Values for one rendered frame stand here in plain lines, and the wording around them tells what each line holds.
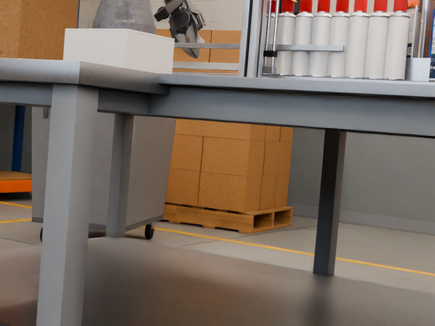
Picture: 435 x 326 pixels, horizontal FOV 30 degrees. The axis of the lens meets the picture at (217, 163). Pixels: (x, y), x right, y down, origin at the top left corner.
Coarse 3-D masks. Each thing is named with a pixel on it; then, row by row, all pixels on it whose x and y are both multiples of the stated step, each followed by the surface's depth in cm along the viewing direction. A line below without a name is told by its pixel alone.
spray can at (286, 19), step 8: (288, 0) 215; (288, 8) 215; (280, 16) 215; (288, 16) 215; (280, 24) 215; (288, 24) 215; (280, 32) 215; (288, 32) 215; (280, 40) 215; (288, 40) 215; (280, 56) 215; (288, 56) 215; (280, 64) 215; (288, 64) 216; (280, 72) 215; (288, 72) 216
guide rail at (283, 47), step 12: (192, 48) 230; (204, 48) 227; (216, 48) 225; (228, 48) 223; (264, 48) 217; (276, 48) 215; (288, 48) 213; (300, 48) 211; (312, 48) 209; (324, 48) 207; (336, 48) 205
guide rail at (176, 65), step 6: (174, 66) 242; (180, 66) 240; (186, 66) 239; (192, 66) 238; (198, 66) 237; (204, 66) 236; (210, 66) 235; (216, 66) 234; (222, 66) 233; (228, 66) 232; (234, 66) 230
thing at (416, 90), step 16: (160, 80) 160; (176, 80) 158; (192, 80) 156; (208, 80) 154; (224, 80) 152; (240, 80) 150; (256, 80) 148; (272, 80) 146; (288, 80) 145; (304, 80) 143; (320, 80) 141; (384, 96) 141; (400, 96) 137; (416, 96) 133; (432, 96) 131
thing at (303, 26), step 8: (304, 0) 213; (304, 8) 213; (296, 16) 214; (304, 16) 212; (312, 16) 213; (296, 24) 213; (304, 24) 212; (312, 24) 213; (296, 32) 213; (304, 32) 212; (296, 40) 213; (304, 40) 212; (296, 56) 213; (304, 56) 213; (296, 64) 213; (304, 64) 213; (296, 72) 213; (304, 72) 213
